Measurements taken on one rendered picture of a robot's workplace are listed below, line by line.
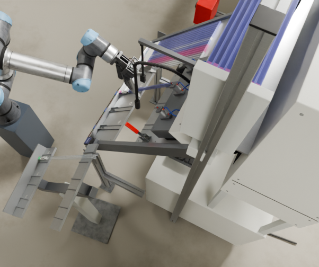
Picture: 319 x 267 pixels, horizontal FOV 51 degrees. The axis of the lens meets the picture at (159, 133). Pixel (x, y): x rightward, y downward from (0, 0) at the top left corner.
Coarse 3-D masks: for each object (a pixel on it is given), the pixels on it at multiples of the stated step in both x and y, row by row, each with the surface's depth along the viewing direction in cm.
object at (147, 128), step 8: (224, 24) 144; (216, 32) 145; (216, 40) 141; (208, 48) 141; (176, 80) 143; (168, 88) 144; (168, 96) 139; (160, 104) 140; (152, 112) 140; (152, 120) 136; (144, 128) 137; (152, 136) 129
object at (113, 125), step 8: (128, 88) 173; (120, 96) 173; (128, 96) 167; (120, 104) 167; (128, 104) 161; (112, 112) 168; (120, 112) 162; (128, 112) 156; (112, 120) 162; (120, 120) 156; (104, 128) 163; (112, 128) 157; (120, 128) 152; (96, 136) 164; (104, 136) 158; (112, 136) 152
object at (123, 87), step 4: (144, 52) 184; (140, 56) 182; (124, 84) 176; (120, 88) 174; (124, 88) 176; (116, 96) 173; (112, 100) 172; (116, 100) 173; (112, 104) 171; (108, 108) 170; (104, 112) 169; (108, 112) 170; (104, 116) 168; (100, 120) 167; (104, 120) 168; (96, 124) 167; (100, 124) 167; (96, 128) 166; (92, 132) 164; (96, 132) 166; (92, 136) 164
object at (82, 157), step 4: (48, 156) 152; (52, 156) 148; (56, 156) 145; (60, 156) 142; (64, 156) 139; (68, 156) 136; (72, 156) 134; (76, 156) 131; (80, 156) 129; (84, 156) 126; (88, 156) 124; (92, 156) 122; (40, 160) 159
